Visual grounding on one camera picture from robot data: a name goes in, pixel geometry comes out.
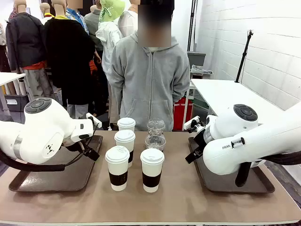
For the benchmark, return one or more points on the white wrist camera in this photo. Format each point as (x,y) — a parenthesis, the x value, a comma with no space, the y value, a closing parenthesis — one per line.
(94,120)
(191,124)

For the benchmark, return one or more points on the clear domed-lid iced coffee cup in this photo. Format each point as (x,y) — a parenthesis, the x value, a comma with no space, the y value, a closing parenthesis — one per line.
(155,126)
(155,141)

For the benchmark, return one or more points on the large white table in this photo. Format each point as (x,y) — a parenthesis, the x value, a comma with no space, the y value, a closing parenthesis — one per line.
(230,94)

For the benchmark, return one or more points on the person in blue patterned shirt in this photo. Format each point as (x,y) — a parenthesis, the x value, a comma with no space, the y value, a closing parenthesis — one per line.
(80,20)

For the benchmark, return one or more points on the grey storage crate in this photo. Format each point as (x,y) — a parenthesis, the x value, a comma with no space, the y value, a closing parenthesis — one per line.
(16,102)

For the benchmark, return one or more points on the small white side table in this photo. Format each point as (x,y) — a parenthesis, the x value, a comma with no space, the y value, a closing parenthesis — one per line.
(9,77)

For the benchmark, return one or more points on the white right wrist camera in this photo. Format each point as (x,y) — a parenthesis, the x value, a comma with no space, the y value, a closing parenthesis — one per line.
(191,124)

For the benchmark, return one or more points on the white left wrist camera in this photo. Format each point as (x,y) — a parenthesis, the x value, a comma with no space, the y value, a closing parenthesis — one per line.
(94,120)

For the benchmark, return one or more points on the white lidded paper coffee cup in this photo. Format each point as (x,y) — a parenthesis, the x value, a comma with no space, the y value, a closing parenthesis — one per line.
(152,167)
(125,141)
(117,164)
(126,123)

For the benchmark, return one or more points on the mannequin in black coat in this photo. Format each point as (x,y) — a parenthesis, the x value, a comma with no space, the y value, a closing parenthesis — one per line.
(68,54)

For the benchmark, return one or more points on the person in grey hoodie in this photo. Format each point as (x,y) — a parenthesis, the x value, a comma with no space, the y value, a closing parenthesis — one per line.
(148,82)

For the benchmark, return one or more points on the black tripod poles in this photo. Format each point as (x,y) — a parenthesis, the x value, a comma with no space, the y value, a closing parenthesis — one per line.
(191,26)

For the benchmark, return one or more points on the grey storage bin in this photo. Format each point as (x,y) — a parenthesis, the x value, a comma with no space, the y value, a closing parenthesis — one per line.
(196,58)

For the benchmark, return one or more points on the small mannequin with yellow collar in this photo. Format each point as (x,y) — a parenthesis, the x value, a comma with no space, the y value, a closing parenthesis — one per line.
(45,11)

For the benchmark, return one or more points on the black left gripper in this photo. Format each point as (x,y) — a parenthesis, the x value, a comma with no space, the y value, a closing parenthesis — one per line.
(74,146)

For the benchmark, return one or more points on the white paper rolls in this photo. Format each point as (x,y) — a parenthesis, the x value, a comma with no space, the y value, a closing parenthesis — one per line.
(21,87)

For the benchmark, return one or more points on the mannequin in dark jacket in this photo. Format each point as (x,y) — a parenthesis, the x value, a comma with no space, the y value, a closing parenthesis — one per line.
(23,40)

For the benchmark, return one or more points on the black stand pole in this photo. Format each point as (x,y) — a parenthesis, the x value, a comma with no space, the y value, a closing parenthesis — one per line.
(243,56)

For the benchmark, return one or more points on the mannequin in white shirt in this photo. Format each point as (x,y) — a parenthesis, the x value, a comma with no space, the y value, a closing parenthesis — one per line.
(128,23)

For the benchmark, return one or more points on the mannequin in grey top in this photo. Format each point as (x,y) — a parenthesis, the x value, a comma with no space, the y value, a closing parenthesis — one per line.
(92,23)

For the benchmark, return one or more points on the red box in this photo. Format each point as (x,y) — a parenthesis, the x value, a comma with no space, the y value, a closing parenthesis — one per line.
(182,115)

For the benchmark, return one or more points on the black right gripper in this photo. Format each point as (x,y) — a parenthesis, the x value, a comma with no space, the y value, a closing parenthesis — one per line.
(201,140)

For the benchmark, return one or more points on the green sun hat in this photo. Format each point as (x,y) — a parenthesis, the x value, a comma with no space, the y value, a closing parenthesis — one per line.
(111,10)

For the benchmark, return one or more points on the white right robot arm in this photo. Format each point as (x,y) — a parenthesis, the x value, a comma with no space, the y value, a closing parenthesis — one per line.
(235,150)

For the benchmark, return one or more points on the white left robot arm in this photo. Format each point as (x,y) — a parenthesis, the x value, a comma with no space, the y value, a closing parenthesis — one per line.
(47,131)

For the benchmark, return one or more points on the mannequin in white jacket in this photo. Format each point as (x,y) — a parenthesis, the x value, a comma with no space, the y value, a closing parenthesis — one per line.
(108,40)

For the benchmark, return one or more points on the brown plastic serving tray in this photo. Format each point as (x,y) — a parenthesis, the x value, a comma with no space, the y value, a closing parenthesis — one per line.
(223,183)
(58,181)

